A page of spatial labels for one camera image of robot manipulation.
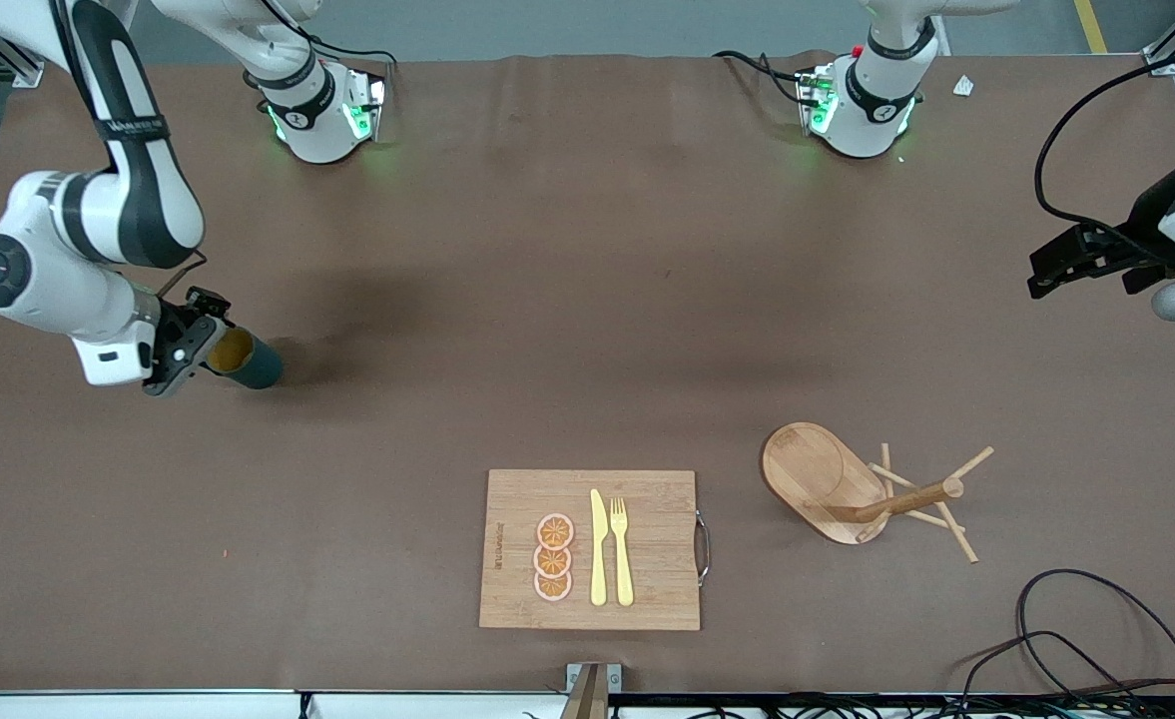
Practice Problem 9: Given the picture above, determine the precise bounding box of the black arm base cable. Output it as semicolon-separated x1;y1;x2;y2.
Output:
258;0;395;69
714;50;818;106

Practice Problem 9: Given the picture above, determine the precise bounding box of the wooden cutting board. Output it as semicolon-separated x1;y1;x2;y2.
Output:
478;469;712;632

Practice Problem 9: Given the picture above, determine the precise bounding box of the black right arm base cable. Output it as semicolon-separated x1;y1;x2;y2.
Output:
258;0;395;69

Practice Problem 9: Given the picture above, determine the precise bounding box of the yellow plastic knife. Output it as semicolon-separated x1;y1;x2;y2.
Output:
589;488;609;607

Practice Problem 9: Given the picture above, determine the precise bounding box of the dark teal cup with handle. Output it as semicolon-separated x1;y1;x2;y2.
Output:
206;328;286;391

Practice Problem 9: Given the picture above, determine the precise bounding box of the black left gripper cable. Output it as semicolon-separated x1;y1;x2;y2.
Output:
1034;45;1175;246

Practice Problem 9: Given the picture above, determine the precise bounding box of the aluminium post with bracket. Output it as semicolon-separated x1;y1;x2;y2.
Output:
565;662;623;719

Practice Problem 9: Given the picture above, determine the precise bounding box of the black looped cable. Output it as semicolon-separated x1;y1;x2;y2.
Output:
961;567;1175;715

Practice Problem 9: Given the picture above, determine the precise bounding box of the wooden mug tree stand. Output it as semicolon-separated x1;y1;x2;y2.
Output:
760;421;995;565

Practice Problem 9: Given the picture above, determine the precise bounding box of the yellow plastic fork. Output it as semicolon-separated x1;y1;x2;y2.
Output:
610;496;636;608

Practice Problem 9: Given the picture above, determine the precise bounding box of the tangled wire bundle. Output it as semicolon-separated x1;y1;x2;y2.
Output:
767;694;1175;719

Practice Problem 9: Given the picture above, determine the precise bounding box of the black left arm base cable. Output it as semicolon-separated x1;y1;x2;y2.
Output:
714;50;818;106

